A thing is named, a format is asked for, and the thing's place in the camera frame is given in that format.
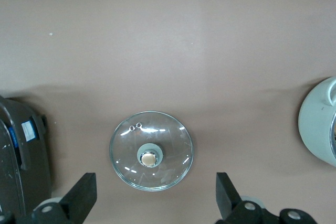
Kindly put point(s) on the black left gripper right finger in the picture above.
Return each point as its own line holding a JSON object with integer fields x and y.
{"x": 225, "y": 195}

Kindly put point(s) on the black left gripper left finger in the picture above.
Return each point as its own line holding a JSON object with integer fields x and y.
{"x": 81, "y": 195}

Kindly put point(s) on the glass pot lid with knob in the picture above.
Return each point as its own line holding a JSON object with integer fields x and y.
{"x": 131, "y": 155}

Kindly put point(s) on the black rice cooker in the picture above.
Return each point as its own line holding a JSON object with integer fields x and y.
{"x": 26, "y": 169}

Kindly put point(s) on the brown table cover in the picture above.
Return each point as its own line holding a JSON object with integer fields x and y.
{"x": 168, "y": 37}

